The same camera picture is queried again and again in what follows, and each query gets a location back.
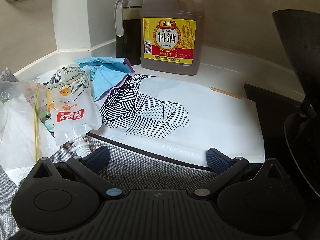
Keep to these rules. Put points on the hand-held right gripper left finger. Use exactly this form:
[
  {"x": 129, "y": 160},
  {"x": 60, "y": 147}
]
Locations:
[{"x": 100, "y": 156}]

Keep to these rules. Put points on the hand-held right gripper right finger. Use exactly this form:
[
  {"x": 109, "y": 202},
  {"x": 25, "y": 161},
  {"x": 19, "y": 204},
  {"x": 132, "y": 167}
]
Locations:
[{"x": 217, "y": 158}]

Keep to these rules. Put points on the white spouted pouch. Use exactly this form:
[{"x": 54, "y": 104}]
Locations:
[{"x": 72, "y": 115}]

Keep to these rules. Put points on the blue paper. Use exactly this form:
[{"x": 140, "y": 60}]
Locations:
[{"x": 107, "y": 77}]

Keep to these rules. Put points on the white paper towel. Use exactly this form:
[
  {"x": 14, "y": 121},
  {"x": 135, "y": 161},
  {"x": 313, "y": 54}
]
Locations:
[{"x": 17, "y": 140}]

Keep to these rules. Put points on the white geometric print board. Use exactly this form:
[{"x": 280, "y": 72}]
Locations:
[{"x": 212, "y": 120}]

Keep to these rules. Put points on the grey fabric mat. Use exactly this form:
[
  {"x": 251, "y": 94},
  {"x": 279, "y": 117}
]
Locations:
[{"x": 140, "y": 162}]

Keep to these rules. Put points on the clear zip bag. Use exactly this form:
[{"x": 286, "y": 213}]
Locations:
[{"x": 15, "y": 90}]

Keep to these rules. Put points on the dark sauce dispenser bottle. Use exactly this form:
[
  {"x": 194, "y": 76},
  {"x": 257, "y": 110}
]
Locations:
[{"x": 130, "y": 37}]

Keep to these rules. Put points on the amber cooking wine jug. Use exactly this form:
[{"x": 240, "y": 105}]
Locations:
[{"x": 170, "y": 37}]

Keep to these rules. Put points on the dark cone-shaped object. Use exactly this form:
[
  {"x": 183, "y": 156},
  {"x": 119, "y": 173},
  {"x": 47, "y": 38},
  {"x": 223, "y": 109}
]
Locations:
[{"x": 297, "y": 45}]

